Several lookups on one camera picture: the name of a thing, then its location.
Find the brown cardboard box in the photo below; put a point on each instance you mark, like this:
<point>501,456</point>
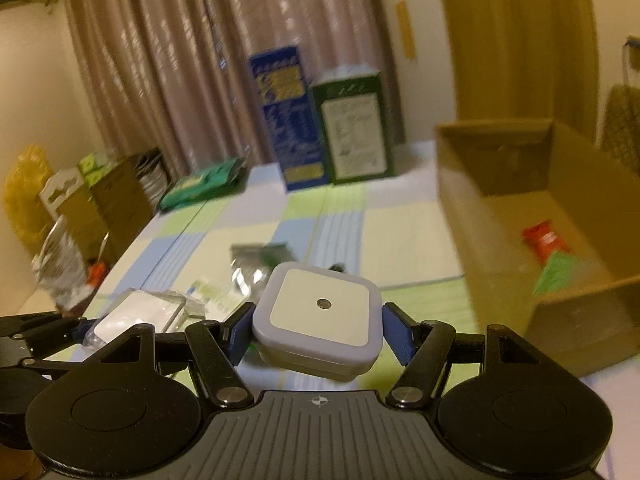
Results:
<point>500,170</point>

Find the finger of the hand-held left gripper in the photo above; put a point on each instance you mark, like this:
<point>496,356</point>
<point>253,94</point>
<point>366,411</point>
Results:
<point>40,321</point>
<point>60,352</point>

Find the plaid cloth desktop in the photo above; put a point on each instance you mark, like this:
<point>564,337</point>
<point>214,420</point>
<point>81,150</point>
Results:
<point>410,230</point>

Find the white cutout cardboard box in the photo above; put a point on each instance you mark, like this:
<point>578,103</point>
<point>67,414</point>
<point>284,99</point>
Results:
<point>65,195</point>

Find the silver green foil pouch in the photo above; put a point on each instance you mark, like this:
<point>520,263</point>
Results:
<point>255,265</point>

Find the clear packet with white square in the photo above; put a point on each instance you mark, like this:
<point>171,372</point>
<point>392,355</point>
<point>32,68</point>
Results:
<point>140,312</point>

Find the white square night light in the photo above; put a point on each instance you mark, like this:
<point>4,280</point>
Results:
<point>320,325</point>

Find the beige curtain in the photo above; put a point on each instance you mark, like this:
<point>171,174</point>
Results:
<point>225,60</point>

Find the yellow plastic bag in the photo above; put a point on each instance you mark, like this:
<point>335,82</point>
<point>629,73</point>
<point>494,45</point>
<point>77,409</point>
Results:
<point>27,200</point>

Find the brown storage carton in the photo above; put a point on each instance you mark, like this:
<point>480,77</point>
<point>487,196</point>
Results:
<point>125,195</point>

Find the green white spray box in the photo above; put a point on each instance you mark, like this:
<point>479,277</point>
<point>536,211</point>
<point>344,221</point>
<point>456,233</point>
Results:
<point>555,272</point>

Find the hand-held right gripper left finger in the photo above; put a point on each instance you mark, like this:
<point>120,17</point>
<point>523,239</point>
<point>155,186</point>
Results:
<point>240,335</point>

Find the green wet wipes pack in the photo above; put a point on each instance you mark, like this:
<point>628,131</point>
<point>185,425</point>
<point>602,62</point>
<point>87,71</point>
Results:
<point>205,185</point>

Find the quilted chair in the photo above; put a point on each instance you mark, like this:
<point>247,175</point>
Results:
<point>622,130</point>

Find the yellow wall strip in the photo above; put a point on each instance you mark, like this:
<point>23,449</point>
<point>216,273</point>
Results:
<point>406,30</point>

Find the red candy packet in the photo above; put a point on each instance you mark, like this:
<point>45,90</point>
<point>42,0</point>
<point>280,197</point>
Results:
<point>545,240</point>

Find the tall green milk carton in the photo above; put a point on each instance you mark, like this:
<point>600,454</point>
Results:
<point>352,130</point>

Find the tall blue milk carton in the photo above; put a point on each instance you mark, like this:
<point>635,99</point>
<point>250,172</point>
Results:
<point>287,125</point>

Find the yellow wooden door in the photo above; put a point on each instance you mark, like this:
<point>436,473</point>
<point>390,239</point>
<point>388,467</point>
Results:
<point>515,35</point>

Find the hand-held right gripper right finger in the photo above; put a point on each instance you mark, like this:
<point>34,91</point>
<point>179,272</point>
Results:
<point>397,335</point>

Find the white paper bags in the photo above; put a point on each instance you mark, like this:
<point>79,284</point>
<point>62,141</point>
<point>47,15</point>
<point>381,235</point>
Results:
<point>150,175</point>

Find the white plastic bag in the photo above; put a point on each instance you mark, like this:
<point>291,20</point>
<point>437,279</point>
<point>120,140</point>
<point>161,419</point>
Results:
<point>57,265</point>

